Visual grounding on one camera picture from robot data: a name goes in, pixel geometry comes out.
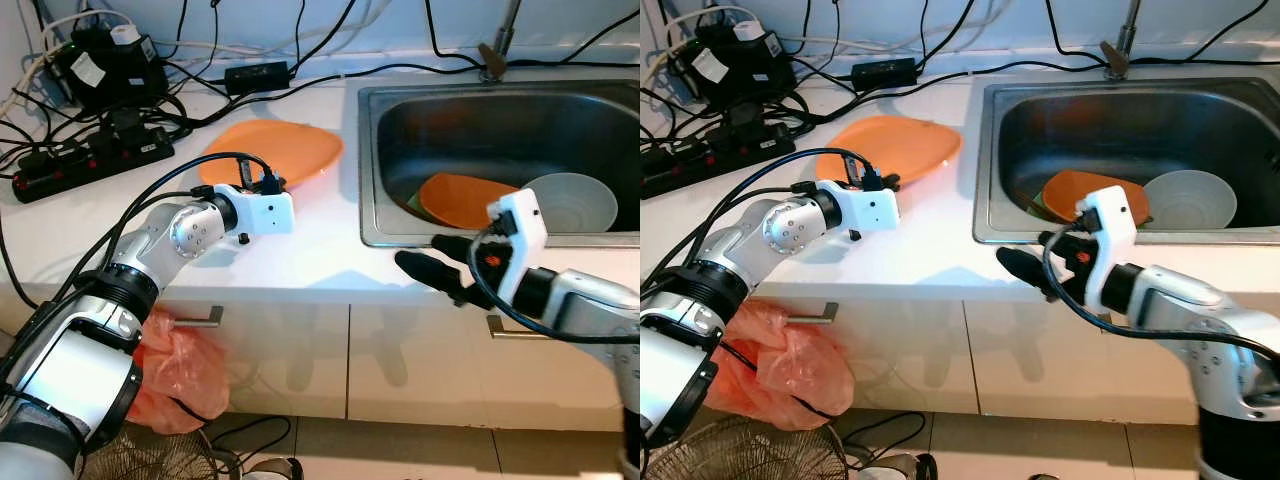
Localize orange bowl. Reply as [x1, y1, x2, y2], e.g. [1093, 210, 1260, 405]
[418, 172, 521, 229]
[1040, 168, 1151, 229]

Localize black power strip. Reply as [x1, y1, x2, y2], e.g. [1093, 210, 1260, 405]
[640, 130, 796, 199]
[12, 135, 176, 204]

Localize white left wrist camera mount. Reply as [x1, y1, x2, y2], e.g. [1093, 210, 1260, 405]
[213, 183, 296, 238]
[828, 180, 899, 233]

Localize grey bowl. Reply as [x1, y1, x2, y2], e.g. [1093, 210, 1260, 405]
[520, 172, 619, 233]
[1143, 170, 1239, 231]

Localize black counter cable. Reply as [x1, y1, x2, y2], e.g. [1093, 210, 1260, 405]
[288, 58, 641, 91]
[915, 55, 1280, 89]

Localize black adapter cable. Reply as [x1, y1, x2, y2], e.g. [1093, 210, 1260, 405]
[286, 0, 359, 71]
[913, 0, 979, 69]

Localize red plastic bag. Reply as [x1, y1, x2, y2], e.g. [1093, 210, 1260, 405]
[125, 308, 231, 436]
[705, 298, 856, 431]

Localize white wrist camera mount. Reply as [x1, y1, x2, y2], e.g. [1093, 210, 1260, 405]
[1075, 185, 1138, 313]
[213, 183, 296, 238]
[487, 188, 549, 306]
[828, 180, 899, 233]

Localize wire fan guard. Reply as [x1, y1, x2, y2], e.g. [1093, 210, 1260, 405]
[80, 425, 226, 480]
[645, 415, 851, 480]

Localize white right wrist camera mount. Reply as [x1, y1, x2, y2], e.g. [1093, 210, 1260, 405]
[1075, 185, 1138, 313]
[487, 188, 549, 306]

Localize black power adapter brick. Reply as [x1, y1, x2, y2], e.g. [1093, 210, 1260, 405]
[850, 58, 919, 91]
[222, 62, 291, 96]

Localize metal faucet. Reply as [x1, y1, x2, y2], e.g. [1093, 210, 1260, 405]
[478, 0, 523, 81]
[1100, 0, 1143, 81]

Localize black plug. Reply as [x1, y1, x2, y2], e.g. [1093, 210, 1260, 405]
[725, 103, 766, 136]
[105, 108, 146, 141]

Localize black charger box white labels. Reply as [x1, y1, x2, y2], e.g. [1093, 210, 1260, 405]
[48, 28, 166, 111]
[672, 22, 796, 109]

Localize white base cabinet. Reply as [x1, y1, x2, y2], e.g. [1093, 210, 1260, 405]
[700, 285, 1280, 426]
[0, 290, 641, 436]

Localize steel sink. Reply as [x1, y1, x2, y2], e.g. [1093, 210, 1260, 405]
[357, 78, 641, 249]
[973, 78, 1280, 246]

